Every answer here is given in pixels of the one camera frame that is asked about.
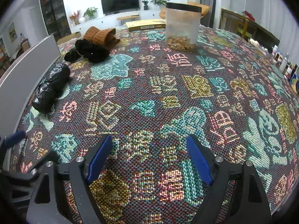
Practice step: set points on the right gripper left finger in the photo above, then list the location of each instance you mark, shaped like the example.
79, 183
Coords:
48, 202

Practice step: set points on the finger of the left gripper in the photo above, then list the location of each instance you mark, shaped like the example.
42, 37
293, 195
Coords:
10, 141

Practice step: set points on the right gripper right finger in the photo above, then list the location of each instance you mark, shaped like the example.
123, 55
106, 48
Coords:
249, 203

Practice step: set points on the black plastic bag roll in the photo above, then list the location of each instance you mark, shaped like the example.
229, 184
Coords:
51, 88

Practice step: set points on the colourful woven tablecloth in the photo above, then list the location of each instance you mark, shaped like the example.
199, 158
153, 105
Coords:
149, 98

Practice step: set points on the black fuzzy cloth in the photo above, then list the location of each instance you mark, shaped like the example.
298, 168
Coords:
84, 48

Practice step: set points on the red flower vase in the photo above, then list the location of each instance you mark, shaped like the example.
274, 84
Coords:
75, 17

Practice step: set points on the brown knitted cloth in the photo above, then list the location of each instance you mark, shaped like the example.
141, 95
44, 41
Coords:
105, 37

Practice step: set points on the dark bookshelf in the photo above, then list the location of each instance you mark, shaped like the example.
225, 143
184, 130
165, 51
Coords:
55, 18

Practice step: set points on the green potted plant left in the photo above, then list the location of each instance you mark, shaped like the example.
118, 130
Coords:
90, 13

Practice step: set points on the green potted plant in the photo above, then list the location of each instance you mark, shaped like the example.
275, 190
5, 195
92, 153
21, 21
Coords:
90, 13
160, 3

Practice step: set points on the white tv cabinet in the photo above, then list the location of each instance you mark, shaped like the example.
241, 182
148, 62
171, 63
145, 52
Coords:
110, 21

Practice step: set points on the dark wooden side cabinet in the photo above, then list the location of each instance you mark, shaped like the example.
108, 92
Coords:
247, 28

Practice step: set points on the black television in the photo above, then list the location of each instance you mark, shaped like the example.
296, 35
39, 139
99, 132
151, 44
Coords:
112, 6

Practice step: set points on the small wooden bench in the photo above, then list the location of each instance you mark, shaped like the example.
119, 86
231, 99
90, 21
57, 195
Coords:
122, 20

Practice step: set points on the clear plastic jar black lid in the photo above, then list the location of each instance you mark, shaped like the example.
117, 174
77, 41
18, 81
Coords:
182, 25

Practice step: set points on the flat cardboard box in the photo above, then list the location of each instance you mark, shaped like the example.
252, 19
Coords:
146, 24

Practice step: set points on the small dark potted plant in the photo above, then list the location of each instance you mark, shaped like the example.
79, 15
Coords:
145, 5

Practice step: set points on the green potted plant right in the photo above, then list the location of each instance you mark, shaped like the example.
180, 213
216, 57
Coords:
160, 3

